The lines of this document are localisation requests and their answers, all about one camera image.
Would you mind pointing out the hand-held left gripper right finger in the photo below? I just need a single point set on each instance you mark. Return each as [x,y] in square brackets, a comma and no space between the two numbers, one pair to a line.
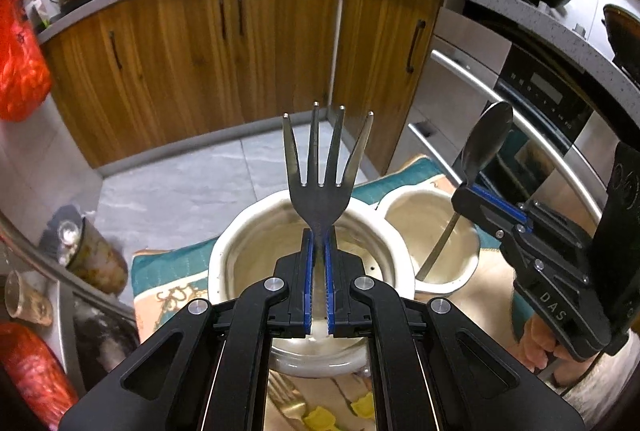
[330,281]

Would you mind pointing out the glass jar with lid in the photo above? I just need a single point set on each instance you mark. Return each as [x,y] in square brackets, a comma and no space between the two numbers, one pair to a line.
[97,261]

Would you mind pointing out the dark plastic bag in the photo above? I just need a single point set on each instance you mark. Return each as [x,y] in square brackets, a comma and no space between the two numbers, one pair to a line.
[107,346]

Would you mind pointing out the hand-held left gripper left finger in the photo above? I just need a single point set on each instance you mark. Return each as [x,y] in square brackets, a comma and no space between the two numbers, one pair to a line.
[308,281]

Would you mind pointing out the stainless steel drawer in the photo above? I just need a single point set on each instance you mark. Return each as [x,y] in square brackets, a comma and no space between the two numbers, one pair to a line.
[450,101]

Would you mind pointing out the steel fork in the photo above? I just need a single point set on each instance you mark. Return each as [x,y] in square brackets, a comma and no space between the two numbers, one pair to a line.
[320,201]

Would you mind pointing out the white floral ceramic pot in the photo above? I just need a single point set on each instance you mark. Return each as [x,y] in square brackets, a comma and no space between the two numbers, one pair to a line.
[415,221]
[250,251]

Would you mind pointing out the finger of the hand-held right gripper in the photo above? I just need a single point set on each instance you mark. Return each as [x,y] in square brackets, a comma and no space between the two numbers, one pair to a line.
[500,199]
[480,211]

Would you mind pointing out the wooden kitchen cabinet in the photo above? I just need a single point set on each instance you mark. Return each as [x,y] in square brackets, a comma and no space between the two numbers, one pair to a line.
[175,86]

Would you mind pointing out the person's right forearm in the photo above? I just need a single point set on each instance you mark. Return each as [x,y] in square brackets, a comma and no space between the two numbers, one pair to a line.
[605,388]

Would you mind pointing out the steel spoon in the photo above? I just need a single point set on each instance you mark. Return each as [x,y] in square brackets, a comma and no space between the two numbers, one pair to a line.
[487,136]

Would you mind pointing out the printed table mat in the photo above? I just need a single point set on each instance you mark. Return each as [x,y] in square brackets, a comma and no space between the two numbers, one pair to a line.
[165,281]

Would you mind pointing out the built-in black oven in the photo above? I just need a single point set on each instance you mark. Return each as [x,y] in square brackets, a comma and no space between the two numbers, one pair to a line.
[540,81]

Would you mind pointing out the gold fork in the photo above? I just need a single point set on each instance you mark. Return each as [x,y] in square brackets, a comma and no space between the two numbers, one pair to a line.
[290,403]

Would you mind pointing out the red plastic bag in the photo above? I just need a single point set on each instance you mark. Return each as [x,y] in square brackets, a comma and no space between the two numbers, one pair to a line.
[30,371]
[20,61]

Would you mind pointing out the dark frying pan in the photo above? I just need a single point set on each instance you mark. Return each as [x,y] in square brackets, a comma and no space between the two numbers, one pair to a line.
[625,36]

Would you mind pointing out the glass cup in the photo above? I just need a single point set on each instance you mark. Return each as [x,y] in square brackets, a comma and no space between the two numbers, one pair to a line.
[27,298]

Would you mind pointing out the person's right hand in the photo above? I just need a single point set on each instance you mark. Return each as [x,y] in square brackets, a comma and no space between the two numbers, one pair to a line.
[537,346]

